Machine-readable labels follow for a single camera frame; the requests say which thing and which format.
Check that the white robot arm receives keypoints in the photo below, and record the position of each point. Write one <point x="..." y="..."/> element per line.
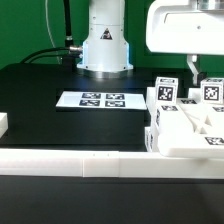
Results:
<point x="105" y="52"/>

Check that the white tagged cube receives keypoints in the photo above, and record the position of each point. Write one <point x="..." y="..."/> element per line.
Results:
<point x="166" y="90"/>
<point x="212" y="90"/>

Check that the white marker sheet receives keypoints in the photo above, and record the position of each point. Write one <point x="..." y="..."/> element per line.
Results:
<point x="100" y="100"/>

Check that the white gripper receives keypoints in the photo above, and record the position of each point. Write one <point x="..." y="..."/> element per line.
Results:
<point x="187" y="27"/>

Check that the white U-shaped fence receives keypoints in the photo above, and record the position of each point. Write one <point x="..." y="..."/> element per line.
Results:
<point x="105" y="164"/>

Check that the white chair back frame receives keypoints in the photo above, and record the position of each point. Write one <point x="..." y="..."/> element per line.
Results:
<point x="188" y="128"/>

